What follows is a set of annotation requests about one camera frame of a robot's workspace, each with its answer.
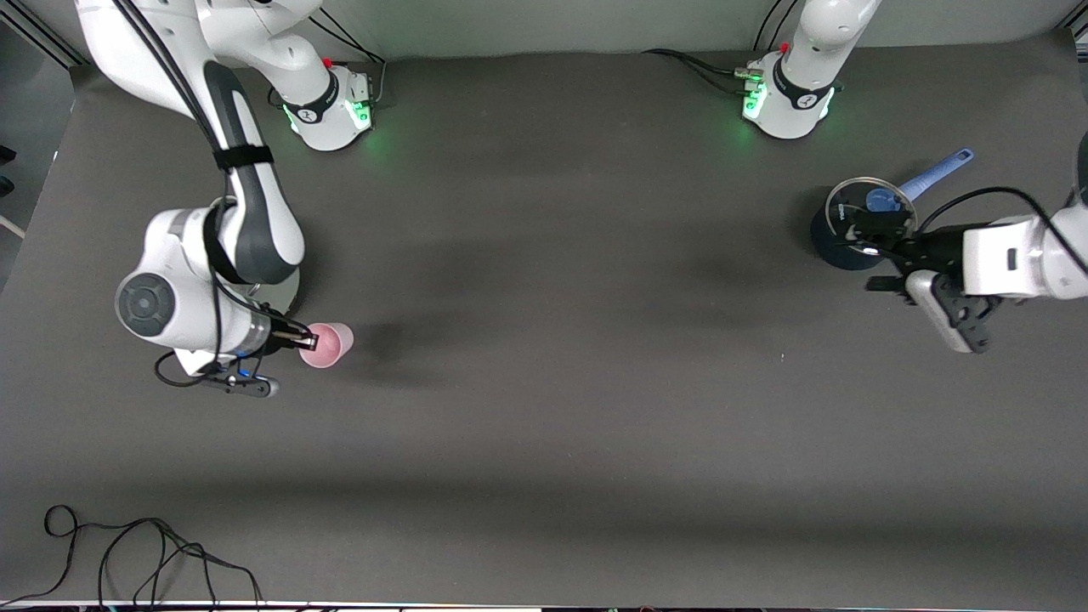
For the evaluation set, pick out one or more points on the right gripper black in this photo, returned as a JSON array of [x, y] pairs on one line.
[[278, 334]]

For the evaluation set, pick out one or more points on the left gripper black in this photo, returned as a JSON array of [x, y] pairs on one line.
[[937, 246]]

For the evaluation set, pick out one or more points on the pink plastic cup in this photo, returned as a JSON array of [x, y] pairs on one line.
[[331, 344]]

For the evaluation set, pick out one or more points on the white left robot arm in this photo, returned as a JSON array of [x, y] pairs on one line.
[[1028, 255]]

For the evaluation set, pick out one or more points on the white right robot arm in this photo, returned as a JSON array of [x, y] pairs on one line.
[[255, 212]]

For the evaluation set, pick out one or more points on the grey-green stockpot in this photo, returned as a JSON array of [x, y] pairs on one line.
[[285, 293]]

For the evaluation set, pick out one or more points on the glass lid with blue knob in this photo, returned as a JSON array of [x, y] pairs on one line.
[[884, 200]]

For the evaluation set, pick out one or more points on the black metal rail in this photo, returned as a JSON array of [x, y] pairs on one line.
[[53, 38]]

